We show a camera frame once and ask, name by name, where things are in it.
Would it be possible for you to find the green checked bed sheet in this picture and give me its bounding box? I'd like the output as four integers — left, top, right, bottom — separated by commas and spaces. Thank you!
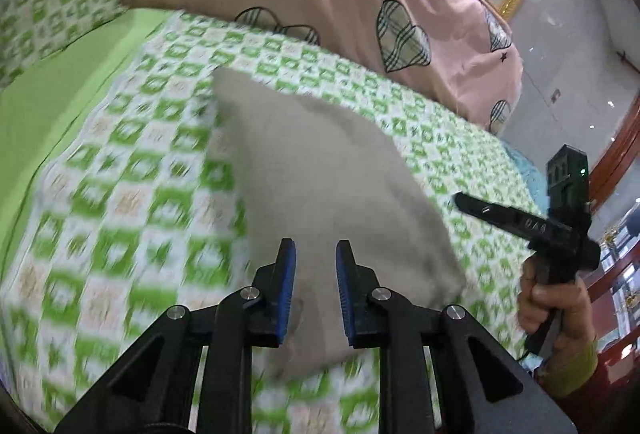
0, 9, 551, 434

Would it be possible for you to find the green checked pillow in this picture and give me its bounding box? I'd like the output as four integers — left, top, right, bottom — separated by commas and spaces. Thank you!
0, 0, 131, 90

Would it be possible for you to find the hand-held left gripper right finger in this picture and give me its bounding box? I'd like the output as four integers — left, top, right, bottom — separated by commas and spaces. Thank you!
335, 239, 581, 434

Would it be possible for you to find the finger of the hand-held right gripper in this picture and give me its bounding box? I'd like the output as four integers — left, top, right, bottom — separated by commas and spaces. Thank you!
453, 192, 549, 241

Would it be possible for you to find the curved brown wooden furniture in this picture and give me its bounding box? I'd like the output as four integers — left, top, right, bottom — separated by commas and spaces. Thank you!
582, 92, 640, 225

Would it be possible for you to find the person's right forearm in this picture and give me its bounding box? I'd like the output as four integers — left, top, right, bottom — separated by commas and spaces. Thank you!
532, 336, 602, 402

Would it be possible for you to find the light blue cloth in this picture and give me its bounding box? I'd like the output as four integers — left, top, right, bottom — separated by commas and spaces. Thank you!
500, 139, 548, 217

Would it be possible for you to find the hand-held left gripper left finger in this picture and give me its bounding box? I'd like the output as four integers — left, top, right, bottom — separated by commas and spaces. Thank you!
52, 238, 297, 434

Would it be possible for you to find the person's right hand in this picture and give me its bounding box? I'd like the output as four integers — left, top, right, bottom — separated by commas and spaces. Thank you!
517, 257, 597, 361

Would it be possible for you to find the plain green bed sheet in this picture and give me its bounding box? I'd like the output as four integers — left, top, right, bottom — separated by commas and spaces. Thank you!
0, 7, 186, 255

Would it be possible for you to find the beige knitted sweater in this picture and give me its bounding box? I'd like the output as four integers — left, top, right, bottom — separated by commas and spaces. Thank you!
212, 67, 468, 385

